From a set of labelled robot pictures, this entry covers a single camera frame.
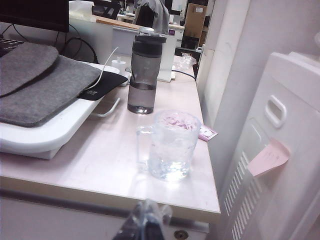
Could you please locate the grey felt laptop sleeve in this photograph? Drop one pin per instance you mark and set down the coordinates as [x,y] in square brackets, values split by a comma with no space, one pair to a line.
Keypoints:
[37,87]

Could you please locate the small clear plastic bag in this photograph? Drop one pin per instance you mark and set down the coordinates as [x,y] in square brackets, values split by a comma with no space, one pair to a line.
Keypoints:
[187,61]

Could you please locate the black mouse pad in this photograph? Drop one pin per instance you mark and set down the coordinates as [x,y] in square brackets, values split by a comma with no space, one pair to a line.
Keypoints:
[105,85]

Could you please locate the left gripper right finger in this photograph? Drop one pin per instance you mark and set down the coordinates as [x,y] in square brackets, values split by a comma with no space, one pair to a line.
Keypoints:
[157,220]

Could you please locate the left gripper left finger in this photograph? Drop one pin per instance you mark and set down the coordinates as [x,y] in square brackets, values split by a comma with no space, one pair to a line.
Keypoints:
[135,225]

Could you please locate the pink sticky note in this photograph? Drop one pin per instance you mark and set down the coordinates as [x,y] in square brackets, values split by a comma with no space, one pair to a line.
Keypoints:
[270,157]

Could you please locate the pink paper card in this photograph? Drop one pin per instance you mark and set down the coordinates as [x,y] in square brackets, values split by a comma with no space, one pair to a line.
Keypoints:
[208,133]

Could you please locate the white desk partition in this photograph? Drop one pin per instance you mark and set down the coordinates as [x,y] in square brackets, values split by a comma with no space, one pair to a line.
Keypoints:
[85,35]

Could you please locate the black monitor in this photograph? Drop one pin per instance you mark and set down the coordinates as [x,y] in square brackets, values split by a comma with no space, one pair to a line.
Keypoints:
[32,15]

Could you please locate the brown cardboard box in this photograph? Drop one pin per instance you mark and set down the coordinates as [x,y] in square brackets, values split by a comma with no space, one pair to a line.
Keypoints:
[195,22]

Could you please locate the white water dispenser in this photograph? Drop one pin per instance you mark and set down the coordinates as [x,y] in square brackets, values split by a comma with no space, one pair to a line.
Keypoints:
[287,112]

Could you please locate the white laptop stand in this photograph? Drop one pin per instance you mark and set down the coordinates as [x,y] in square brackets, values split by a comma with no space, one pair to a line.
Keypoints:
[37,142]

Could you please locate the grey jacket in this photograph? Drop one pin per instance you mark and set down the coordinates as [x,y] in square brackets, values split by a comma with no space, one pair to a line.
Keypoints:
[155,15]

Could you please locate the black keyboard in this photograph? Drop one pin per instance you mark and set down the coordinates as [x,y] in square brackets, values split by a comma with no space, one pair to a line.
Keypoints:
[10,46]

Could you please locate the clear plastic mug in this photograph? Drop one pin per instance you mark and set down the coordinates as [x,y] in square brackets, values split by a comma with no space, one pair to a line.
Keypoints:
[170,150]

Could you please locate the white charger plug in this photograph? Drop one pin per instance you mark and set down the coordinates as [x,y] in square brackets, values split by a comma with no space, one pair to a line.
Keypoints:
[120,67]

